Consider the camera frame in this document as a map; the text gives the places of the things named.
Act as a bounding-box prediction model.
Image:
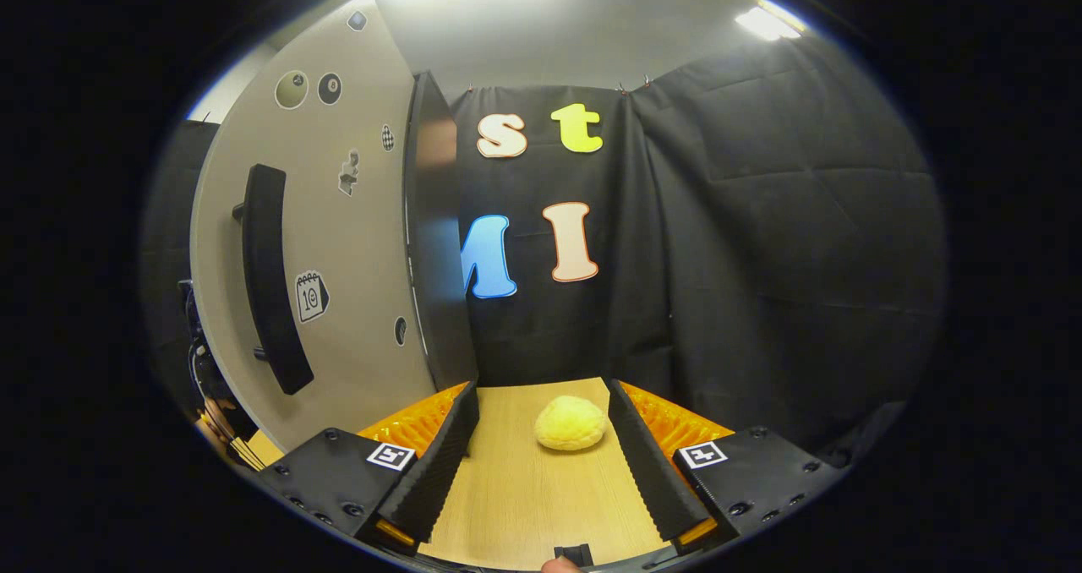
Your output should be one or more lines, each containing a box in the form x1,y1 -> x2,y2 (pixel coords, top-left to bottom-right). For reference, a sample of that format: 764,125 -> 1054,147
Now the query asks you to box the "black cabinet door handle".
232,164 -> 315,396

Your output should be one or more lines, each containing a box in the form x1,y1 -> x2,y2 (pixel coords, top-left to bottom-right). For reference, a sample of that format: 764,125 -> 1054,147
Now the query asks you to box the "yellow bumpy round toy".
533,396 -> 608,452

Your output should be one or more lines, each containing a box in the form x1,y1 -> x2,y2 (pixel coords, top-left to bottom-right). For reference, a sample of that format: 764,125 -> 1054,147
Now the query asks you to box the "black backdrop cloth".
139,36 -> 948,472

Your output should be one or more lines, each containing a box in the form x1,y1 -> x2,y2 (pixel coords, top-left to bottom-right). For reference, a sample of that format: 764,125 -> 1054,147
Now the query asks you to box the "small ceiling light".
734,3 -> 804,41

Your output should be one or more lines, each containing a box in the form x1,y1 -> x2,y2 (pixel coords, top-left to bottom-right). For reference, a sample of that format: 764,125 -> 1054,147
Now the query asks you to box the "grey cabinet door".
190,0 -> 440,454

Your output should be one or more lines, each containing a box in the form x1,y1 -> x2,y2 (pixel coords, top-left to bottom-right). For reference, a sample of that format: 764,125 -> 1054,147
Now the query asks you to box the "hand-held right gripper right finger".
607,379 -> 846,557

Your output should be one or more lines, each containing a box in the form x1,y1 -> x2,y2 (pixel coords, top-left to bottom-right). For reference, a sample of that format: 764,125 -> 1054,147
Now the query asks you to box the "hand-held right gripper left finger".
258,380 -> 480,555

